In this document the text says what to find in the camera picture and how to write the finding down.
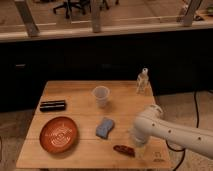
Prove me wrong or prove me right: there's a black office chair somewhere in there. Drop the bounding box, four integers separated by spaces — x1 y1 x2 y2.
53 0 90 19

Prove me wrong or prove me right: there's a dark red pepper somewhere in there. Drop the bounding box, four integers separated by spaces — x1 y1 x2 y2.
113 145 135 157

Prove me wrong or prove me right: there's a black rectangular case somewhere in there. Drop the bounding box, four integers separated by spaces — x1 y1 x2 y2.
40 100 66 112

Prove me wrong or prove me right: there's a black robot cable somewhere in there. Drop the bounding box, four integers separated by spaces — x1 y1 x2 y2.
165 89 201 171

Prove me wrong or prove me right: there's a blue sponge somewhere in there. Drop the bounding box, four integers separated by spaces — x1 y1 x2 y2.
96 118 115 139

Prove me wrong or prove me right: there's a clear plastic bottle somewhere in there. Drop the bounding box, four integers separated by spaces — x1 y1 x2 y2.
136 68 149 93

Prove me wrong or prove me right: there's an orange ceramic bowl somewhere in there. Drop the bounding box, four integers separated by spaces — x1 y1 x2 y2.
39 116 78 154

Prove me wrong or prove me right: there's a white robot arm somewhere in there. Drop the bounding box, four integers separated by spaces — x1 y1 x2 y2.
131 104 213 159

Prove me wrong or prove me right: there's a wooden table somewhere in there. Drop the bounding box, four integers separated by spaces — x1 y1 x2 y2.
16 81 171 169

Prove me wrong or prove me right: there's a clear plastic cup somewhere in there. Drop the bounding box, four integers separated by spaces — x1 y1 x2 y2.
92 86 110 108

